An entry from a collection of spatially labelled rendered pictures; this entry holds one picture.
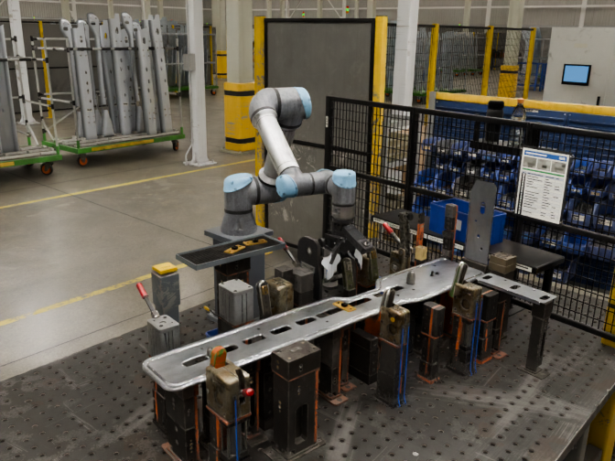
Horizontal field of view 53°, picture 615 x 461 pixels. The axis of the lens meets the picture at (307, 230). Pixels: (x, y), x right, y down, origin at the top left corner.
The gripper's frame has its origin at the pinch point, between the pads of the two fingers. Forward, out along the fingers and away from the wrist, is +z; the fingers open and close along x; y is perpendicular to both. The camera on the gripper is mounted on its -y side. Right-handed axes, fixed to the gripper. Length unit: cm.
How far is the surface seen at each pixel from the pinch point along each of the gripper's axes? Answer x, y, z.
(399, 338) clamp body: -3.9, -21.5, 16.0
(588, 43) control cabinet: -659, 255, -72
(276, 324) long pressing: 26.1, 4.0, 11.3
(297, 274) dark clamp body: 6.4, 17.5, 3.4
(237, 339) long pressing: 41.7, 3.0, 11.3
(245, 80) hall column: -428, 681, -11
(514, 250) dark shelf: -91, -8, 9
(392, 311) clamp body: -3.6, -18.1, 7.5
